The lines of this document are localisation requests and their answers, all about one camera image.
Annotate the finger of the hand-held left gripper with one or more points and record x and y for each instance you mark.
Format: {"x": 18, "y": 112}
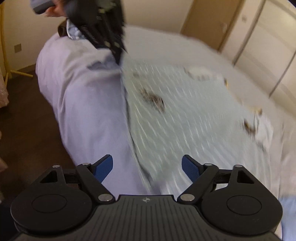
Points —
{"x": 116, "y": 48}

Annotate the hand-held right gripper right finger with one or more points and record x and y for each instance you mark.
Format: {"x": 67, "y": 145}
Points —
{"x": 190, "y": 168}

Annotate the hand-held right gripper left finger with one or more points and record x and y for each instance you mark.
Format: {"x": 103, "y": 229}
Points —
{"x": 103, "y": 168}

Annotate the light blue striped shirt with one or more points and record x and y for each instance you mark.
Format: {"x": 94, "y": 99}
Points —
{"x": 185, "y": 111}

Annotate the person's left hand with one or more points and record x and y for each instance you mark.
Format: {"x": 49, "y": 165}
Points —
{"x": 56, "y": 10}

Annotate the blue grey garment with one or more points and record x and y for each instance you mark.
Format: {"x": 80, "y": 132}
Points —
{"x": 74, "y": 31}

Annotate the dark brown garment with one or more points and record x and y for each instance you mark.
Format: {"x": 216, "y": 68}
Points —
{"x": 61, "y": 29}

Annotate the white bed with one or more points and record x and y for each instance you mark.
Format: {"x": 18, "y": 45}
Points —
{"x": 81, "y": 104}

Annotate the wooden door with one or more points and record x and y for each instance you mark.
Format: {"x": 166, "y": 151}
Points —
{"x": 203, "y": 18}

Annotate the yellow wooden coat rack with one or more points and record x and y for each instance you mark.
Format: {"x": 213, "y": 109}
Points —
{"x": 3, "y": 46}

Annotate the light blue cloth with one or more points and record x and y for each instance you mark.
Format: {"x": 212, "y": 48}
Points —
{"x": 288, "y": 215}

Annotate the pink patterned cloth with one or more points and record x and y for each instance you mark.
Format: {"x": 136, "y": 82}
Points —
{"x": 2, "y": 90}

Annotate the white wardrobe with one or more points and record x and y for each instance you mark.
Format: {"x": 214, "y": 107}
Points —
{"x": 272, "y": 34}

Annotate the beige wall socket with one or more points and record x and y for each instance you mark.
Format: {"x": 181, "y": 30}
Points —
{"x": 17, "y": 48}

